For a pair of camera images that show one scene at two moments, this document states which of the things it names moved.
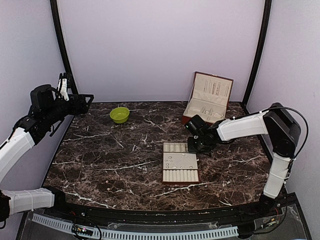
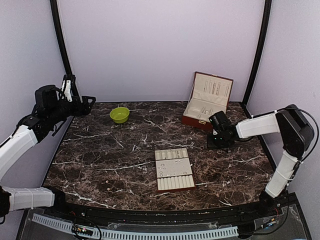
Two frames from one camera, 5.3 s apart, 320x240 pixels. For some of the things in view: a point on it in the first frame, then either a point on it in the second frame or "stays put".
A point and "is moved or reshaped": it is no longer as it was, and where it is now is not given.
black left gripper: x=83 y=108 stays put
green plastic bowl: x=119 y=115 stays put
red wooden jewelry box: x=208 y=98 stays put
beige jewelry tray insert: x=179 y=164 is moved or reshaped
